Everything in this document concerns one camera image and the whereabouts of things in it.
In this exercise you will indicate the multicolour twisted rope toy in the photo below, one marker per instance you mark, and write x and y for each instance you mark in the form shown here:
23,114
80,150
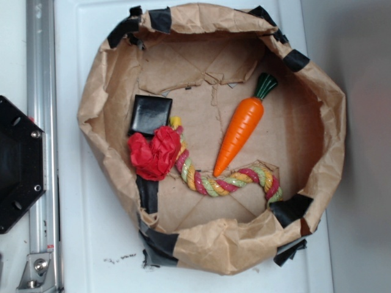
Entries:
219,187

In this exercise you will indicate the metal corner bracket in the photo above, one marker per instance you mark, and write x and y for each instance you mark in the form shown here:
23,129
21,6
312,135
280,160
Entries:
38,274

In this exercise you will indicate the aluminium frame rail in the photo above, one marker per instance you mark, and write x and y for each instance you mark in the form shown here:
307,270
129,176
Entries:
44,224

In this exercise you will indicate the black hexagonal base plate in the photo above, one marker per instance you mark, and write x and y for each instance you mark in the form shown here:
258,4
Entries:
22,164

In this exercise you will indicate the orange plastic carrot toy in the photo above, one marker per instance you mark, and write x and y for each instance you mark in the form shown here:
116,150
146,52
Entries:
245,119

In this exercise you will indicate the glossy black box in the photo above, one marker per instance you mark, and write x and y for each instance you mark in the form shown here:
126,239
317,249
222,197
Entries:
149,114

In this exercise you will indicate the crumpled red paper ball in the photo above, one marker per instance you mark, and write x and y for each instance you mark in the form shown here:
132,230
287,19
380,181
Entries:
153,159

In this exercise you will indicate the brown paper bag bin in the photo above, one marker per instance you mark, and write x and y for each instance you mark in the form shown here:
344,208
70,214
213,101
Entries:
207,58

